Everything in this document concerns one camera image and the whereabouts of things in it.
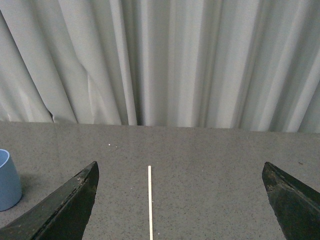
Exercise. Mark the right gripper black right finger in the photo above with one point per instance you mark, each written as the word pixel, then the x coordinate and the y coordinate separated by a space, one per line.
pixel 295 204

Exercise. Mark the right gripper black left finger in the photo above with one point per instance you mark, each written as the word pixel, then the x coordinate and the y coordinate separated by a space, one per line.
pixel 62 215

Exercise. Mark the white chopstick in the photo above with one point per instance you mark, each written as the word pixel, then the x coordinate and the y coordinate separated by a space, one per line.
pixel 150 203

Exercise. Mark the blue cup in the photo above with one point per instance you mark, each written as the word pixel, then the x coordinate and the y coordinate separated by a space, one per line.
pixel 10 184

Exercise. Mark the grey curtain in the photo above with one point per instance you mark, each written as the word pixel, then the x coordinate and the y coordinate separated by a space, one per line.
pixel 236 64

